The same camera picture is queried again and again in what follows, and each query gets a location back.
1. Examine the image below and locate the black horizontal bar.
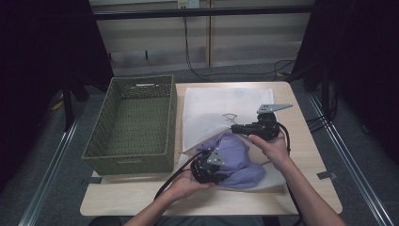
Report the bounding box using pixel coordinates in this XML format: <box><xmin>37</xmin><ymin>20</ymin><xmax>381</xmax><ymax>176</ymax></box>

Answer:
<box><xmin>93</xmin><ymin>5</ymin><xmax>315</xmax><ymax>22</ymax></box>

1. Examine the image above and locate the aluminium floor rail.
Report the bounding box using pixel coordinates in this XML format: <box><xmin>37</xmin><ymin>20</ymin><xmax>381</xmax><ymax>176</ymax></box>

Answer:
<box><xmin>18</xmin><ymin>117</ymin><xmax>80</xmax><ymax>226</ymax></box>
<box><xmin>308</xmin><ymin>93</ymin><xmax>394</xmax><ymax>226</ymax></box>

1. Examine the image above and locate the dark curtain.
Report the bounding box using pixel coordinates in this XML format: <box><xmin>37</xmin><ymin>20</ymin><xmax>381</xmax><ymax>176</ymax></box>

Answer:
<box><xmin>0</xmin><ymin>0</ymin><xmax>115</xmax><ymax>192</ymax></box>
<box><xmin>293</xmin><ymin>0</ymin><xmax>399</xmax><ymax>164</ymax></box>

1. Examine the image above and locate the white wall outlet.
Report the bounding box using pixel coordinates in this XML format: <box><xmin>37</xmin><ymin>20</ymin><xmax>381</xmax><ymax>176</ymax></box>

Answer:
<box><xmin>177</xmin><ymin>0</ymin><xmax>200</xmax><ymax>9</ymax></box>

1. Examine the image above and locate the person's right hand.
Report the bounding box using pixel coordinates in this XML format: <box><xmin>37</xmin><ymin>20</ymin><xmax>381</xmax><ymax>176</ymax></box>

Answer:
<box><xmin>247</xmin><ymin>129</ymin><xmax>292</xmax><ymax>171</ymax></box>

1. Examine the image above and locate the purple cloth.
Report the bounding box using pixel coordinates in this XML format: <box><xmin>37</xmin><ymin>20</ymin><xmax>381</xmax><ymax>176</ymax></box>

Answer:
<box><xmin>195</xmin><ymin>132</ymin><xmax>266</xmax><ymax>190</ymax></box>

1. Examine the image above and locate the white mesh laundry bag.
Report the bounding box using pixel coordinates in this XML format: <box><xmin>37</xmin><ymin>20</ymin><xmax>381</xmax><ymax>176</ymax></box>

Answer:
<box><xmin>178</xmin><ymin>87</ymin><xmax>288</xmax><ymax>192</ymax></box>

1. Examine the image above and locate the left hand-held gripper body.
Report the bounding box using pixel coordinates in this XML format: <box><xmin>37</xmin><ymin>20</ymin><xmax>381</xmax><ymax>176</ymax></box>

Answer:
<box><xmin>190</xmin><ymin>149</ymin><xmax>226</xmax><ymax>185</ymax></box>

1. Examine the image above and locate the person's left hand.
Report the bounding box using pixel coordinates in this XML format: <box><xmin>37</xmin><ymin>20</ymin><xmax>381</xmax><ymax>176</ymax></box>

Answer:
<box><xmin>169</xmin><ymin>170</ymin><xmax>217</xmax><ymax>202</ymax></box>

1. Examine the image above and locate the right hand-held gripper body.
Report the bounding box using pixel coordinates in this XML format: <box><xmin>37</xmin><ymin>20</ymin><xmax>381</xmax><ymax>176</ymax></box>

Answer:
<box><xmin>248</xmin><ymin>104</ymin><xmax>295</xmax><ymax>142</ymax></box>

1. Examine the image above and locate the green woven basket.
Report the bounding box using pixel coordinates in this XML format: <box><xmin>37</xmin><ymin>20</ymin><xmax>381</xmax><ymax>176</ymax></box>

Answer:
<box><xmin>82</xmin><ymin>74</ymin><xmax>179</xmax><ymax>176</ymax></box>

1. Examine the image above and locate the bundle of black floor cables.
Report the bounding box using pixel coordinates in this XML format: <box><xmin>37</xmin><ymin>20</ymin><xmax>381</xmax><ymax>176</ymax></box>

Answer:
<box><xmin>304</xmin><ymin>89</ymin><xmax>339</xmax><ymax>134</ymax></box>

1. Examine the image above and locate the grey tape mark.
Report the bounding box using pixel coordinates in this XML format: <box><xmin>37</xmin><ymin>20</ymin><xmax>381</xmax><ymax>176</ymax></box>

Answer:
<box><xmin>80</xmin><ymin>176</ymin><xmax>104</xmax><ymax>186</ymax></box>
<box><xmin>315</xmin><ymin>170</ymin><xmax>339</xmax><ymax>181</ymax></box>

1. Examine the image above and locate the black wall cable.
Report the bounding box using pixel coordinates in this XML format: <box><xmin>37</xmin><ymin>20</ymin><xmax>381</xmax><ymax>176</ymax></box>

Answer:
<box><xmin>183</xmin><ymin>15</ymin><xmax>296</xmax><ymax>82</ymax></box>

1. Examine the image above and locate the black metal stand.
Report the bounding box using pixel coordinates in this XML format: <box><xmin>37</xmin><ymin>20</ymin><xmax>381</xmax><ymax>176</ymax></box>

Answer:
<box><xmin>60</xmin><ymin>76</ymin><xmax>75</xmax><ymax>132</ymax></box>

